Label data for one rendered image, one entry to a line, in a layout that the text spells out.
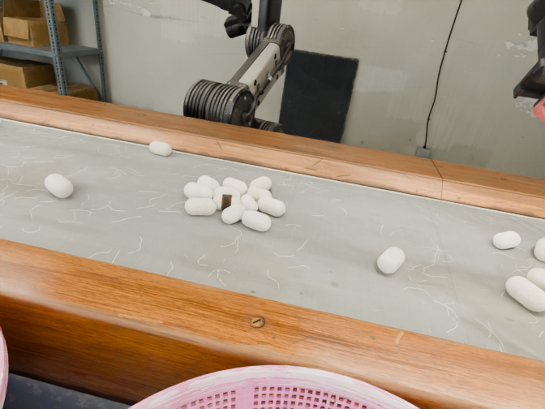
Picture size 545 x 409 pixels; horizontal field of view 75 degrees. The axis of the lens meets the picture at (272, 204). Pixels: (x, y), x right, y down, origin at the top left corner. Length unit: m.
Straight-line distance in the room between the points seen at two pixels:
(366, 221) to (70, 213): 0.34
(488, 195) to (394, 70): 1.88
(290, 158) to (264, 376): 0.39
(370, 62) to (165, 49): 1.39
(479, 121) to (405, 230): 2.13
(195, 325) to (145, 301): 0.04
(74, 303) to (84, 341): 0.03
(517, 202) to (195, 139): 0.49
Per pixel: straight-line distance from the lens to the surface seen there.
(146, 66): 2.89
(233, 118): 0.81
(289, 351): 0.25
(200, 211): 0.41
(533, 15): 0.74
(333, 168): 0.56
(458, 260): 0.45
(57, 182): 0.46
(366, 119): 2.49
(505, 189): 0.63
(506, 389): 0.29
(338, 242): 0.41
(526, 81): 0.62
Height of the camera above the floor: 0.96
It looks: 29 degrees down
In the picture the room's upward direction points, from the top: 8 degrees clockwise
